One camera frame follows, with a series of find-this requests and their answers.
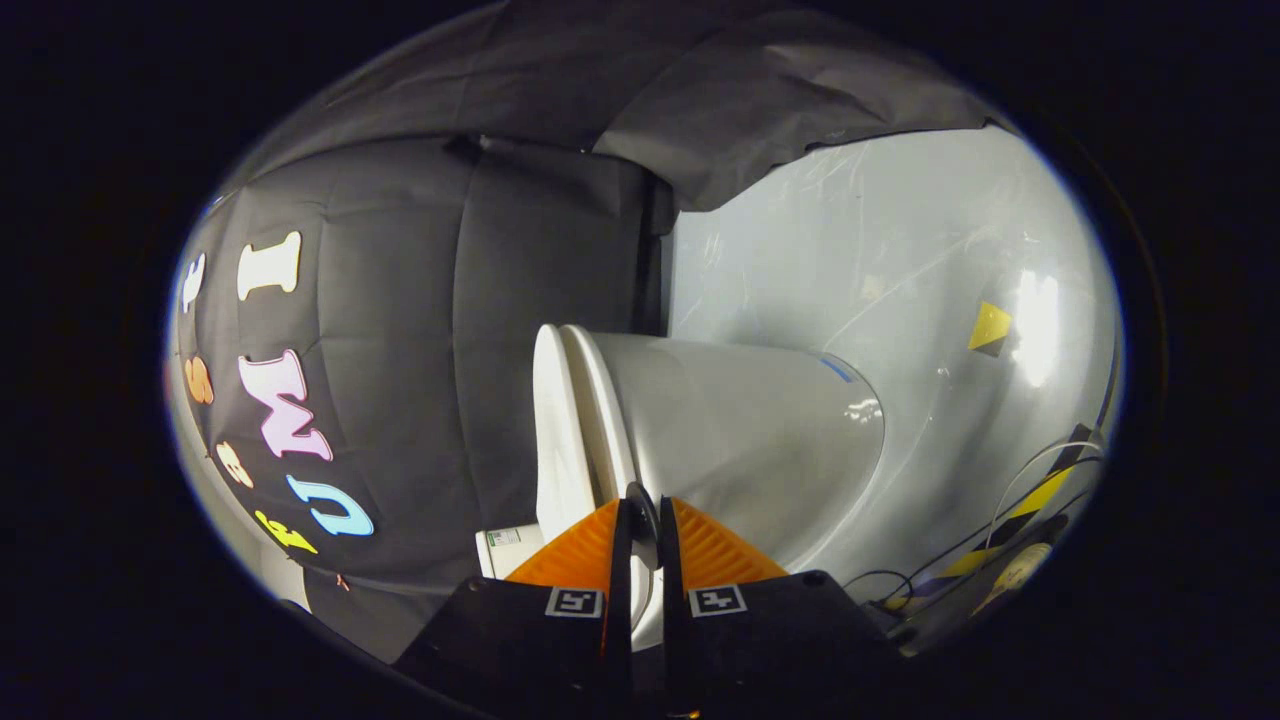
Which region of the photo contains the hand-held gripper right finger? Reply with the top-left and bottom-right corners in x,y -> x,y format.
658,497 -> 901,720

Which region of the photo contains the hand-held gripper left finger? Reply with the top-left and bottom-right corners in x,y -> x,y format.
395,498 -> 634,720

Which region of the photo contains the black toilet lid handle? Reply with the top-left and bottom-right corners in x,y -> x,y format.
625,482 -> 662,571

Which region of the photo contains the white toilet seat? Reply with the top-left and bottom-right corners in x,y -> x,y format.
560,325 -> 643,509

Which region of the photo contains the white toilet bowl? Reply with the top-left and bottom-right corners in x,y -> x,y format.
592,331 -> 887,651

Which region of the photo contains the white box with green label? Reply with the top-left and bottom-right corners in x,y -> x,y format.
476,523 -> 547,581

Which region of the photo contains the beige rounded object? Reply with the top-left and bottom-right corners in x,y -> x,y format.
975,543 -> 1054,617

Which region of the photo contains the black backdrop cloth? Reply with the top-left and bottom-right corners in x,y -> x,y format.
175,0 -> 1013,663

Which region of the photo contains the yellow black striped floor tape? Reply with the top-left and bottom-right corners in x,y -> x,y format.
885,425 -> 1101,611

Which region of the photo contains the yellow triangle floor sticker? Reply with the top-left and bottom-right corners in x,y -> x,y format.
967,300 -> 1014,358

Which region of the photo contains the black cable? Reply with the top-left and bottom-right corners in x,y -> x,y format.
843,455 -> 1107,613

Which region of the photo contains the white cable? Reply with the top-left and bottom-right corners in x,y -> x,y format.
985,440 -> 1107,551

